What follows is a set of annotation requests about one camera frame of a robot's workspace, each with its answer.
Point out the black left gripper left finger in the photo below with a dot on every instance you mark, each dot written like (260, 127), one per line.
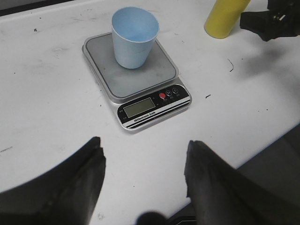
(65, 195)

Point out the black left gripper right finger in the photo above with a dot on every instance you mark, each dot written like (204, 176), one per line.
(220, 195)

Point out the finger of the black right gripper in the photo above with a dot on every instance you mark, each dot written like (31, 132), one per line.
(266, 24)

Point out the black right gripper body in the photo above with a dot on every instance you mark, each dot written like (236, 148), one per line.
(285, 17)

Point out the yellow squeeze bottle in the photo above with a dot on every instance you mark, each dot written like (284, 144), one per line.
(223, 17)

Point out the light blue plastic cup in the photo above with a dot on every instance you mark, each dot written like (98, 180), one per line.
(134, 31)

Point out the silver electronic kitchen scale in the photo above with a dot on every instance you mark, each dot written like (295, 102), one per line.
(139, 97)

